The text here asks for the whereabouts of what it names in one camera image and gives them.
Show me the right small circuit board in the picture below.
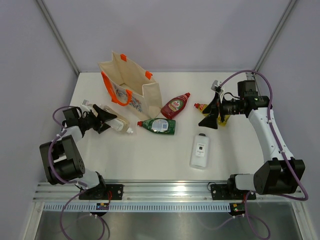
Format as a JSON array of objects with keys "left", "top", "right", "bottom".
[{"left": 229, "top": 203, "right": 245, "bottom": 216}]

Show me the small circuit board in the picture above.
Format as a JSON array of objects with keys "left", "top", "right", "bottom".
[
  {"left": 229, "top": 203, "right": 245, "bottom": 216},
  {"left": 96, "top": 202, "right": 110, "bottom": 211}
]

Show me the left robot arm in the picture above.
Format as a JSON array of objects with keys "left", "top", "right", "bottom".
[{"left": 39, "top": 104, "right": 117, "bottom": 200}]

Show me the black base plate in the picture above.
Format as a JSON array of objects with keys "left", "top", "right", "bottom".
[
  {"left": 78, "top": 184, "right": 124, "bottom": 201},
  {"left": 207, "top": 182, "right": 247, "bottom": 201}
]

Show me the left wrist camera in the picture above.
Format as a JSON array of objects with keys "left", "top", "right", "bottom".
[{"left": 80, "top": 99, "right": 94, "bottom": 112}]

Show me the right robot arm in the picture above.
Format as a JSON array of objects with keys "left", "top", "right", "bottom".
[{"left": 198, "top": 80, "right": 305, "bottom": 199}]

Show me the red dish soap bottle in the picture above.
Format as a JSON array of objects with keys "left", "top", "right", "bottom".
[{"left": 160, "top": 92, "right": 191, "bottom": 120}]

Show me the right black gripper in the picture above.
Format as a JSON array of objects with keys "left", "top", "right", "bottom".
[{"left": 199, "top": 91, "right": 245, "bottom": 130}]

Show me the green dish soap bottle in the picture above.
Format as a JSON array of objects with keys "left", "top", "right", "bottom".
[{"left": 137, "top": 118, "right": 176, "bottom": 135}]

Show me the white slotted cable duct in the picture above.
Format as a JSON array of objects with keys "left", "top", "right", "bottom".
[{"left": 43, "top": 202, "right": 230, "bottom": 213}]

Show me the right corner aluminium post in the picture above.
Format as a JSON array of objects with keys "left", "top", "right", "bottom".
[{"left": 253, "top": 0, "right": 300, "bottom": 72}]

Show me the aluminium mounting rail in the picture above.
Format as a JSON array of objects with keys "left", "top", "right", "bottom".
[{"left": 32, "top": 181, "right": 305, "bottom": 203}]

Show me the yellow dish soap bottle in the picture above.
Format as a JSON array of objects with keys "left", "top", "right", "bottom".
[{"left": 193, "top": 102, "right": 231, "bottom": 128}]

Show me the clear liquid soap bottle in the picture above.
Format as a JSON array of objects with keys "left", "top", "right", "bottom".
[{"left": 99, "top": 104, "right": 134, "bottom": 134}]

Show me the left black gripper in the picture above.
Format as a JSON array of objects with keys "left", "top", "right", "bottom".
[{"left": 78, "top": 104, "right": 116, "bottom": 133}]

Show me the corner aluminium post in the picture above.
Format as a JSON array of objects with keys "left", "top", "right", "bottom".
[
  {"left": 253, "top": 0, "right": 300, "bottom": 72},
  {"left": 34, "top": 0, "right": 81, "bottom": 77}
]

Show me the left corner aluminium post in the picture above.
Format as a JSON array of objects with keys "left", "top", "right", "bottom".
[{"left": 34, "top": 0, "right": 81, "bottom": 77}]

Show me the cream canvas tote bag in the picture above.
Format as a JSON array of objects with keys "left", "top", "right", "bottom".
[{"left": 98, "top": 52, "right": 163, "bottom": 121}]

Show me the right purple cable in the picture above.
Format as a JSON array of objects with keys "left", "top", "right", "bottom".
[{"left": 199, "top": 69, "right": 309, "bottom": 238}]

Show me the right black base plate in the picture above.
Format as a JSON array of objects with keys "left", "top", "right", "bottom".
[{"left": 207, "top": 182, "right": 247, "bottom": 201}]

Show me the white rectangular bottle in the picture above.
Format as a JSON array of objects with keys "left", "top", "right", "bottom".
[{"left": 189, "top": 133, "right": 210, "bottom": 169}]

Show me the left small circuit board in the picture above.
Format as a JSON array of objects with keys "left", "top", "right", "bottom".
[{"left": 96, "top": 202, "right": 110, "bottom": 211}]

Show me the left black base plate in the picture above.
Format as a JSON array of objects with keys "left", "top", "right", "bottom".
[{"left": 78, "top": 184, "right": 124, "bottom": 201}]

